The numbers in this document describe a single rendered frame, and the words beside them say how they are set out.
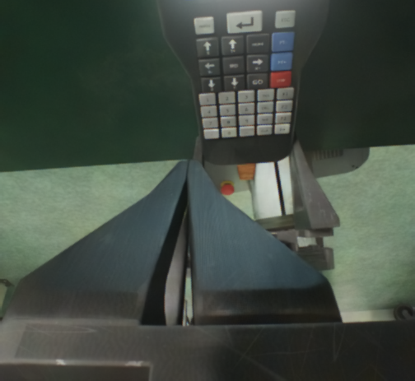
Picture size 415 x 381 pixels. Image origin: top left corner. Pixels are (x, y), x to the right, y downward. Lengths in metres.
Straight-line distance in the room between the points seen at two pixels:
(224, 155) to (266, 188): 0.49
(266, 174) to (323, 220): 0.54
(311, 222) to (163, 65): 0.14
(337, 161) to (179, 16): 0.99
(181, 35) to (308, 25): 0.07
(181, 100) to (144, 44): 0.05
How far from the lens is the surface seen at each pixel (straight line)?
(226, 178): 1.16
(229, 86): 0.23
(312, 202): 0.26
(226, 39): 0.21
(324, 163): 1.15
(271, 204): 0.74
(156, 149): 0.32
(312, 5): 0.21
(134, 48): 0.25
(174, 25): 0.21
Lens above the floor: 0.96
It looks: 38 degrees down
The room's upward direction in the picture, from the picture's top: 179 degrees clockwise
